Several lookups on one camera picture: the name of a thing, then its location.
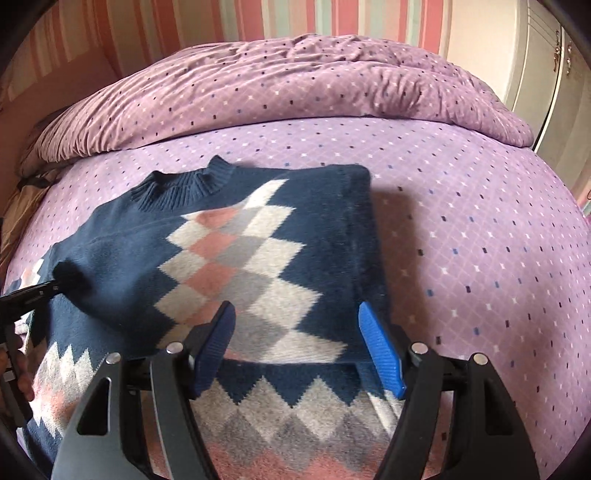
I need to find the navy argyle knit sweater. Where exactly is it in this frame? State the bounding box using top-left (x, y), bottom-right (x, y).
top-left (20, 157), bottom-right (402, 479)

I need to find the person left hand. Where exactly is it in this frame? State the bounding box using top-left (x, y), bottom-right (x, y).
top-left (0, 335), bottom-right (35, 402)

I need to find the tan pillow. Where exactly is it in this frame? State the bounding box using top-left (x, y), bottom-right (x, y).
top-left (1, 172), bottom-right (57, 281)

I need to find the purple dotted bed sheet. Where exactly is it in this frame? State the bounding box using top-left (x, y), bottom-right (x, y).
top-left (4, 118), bottom-right (590, 478)

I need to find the pink headboard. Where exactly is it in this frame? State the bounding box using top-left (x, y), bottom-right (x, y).
top-left (1, 48), bottom-right (117, 211)

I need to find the purple dotted folded duvet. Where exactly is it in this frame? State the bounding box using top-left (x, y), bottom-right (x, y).
top-left (18, 34), bottom-right (534, 178)

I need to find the white wardrobe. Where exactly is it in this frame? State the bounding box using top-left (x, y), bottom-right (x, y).
top-left (506, 1), bottom-right (590, 198)

